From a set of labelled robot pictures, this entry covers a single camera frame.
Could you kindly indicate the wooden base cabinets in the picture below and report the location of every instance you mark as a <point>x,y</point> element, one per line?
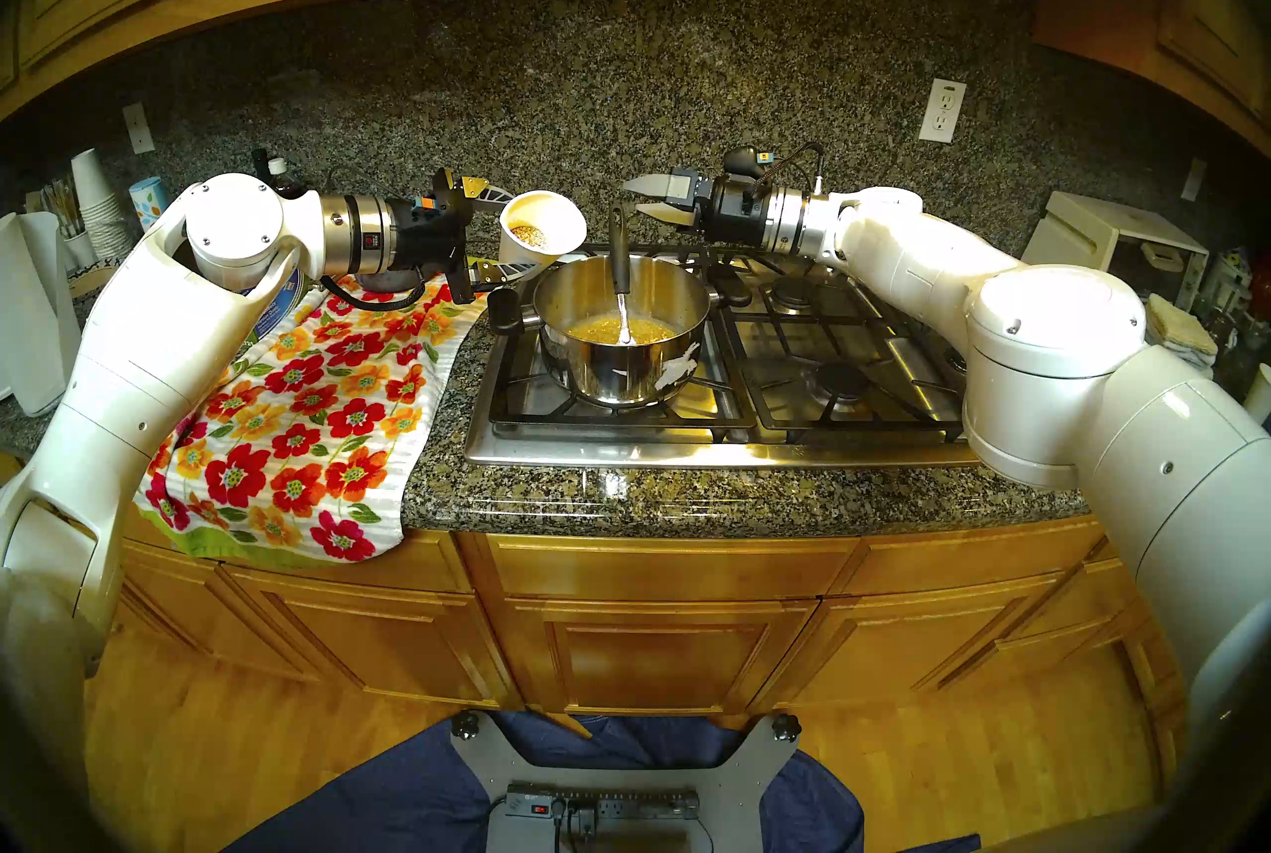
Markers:
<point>645,633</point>

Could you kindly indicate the stack of white paper cups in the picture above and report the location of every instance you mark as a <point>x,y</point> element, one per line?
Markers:
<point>104,211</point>

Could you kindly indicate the blue aluminium foil box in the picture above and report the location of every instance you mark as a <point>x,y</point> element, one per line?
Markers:
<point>283,310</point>

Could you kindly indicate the white-capped labelled glass bottle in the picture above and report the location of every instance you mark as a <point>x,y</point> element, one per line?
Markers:
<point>283,171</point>

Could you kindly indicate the stainless steel pot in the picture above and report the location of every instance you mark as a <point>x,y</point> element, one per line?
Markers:
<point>616,374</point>

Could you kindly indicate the grey power strip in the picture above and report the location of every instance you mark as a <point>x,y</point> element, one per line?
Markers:
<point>626,803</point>

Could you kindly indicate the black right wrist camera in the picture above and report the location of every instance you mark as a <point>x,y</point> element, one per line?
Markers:
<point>745,166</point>

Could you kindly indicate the white utensil mug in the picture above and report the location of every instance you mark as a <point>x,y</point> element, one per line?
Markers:
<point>77,245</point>

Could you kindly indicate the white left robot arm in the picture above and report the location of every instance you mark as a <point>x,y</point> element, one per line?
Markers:
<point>129,384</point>

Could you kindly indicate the white paper towel roll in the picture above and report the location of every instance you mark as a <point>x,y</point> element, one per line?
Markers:
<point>40,315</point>

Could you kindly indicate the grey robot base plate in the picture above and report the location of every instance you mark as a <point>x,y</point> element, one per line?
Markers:
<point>745,791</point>

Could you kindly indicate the stainless gas cooktop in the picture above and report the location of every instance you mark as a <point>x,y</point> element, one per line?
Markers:
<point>824,364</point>

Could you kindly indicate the white wall switch plate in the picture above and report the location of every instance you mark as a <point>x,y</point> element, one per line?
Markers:
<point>1194,180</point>
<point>139,128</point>

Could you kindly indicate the floral kitchen towel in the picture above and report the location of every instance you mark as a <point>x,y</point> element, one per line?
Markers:
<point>318,464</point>

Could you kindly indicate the white house-shaped container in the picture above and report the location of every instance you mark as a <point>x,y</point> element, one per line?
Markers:
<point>1229,280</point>

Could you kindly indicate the dark blue floor cloth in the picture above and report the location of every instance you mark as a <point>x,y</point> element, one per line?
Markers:
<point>397,791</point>

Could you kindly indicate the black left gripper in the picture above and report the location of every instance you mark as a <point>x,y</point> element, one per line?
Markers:
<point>427,235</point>

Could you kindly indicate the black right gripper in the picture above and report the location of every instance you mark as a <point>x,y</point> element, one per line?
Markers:
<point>735,215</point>

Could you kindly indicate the patterned ceramic bowl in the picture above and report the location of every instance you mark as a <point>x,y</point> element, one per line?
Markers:
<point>94,273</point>

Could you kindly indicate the stack of folded cloths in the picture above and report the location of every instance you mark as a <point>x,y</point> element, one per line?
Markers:
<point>1182,330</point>

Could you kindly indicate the dark-capped glass bottle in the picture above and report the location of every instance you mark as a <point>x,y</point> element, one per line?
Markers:
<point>260,166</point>

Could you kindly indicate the white wall power outlet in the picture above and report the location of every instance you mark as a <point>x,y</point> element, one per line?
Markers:
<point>942,111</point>

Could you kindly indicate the white toaster oven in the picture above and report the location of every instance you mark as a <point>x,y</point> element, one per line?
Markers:
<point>1082,230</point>

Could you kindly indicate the white paper cup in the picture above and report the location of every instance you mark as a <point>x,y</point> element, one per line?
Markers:
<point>556,220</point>
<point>1259,394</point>

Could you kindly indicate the blue patterned paper cup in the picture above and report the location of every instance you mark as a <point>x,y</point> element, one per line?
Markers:
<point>149,201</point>

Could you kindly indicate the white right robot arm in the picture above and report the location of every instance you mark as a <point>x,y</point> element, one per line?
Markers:
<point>1053,345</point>

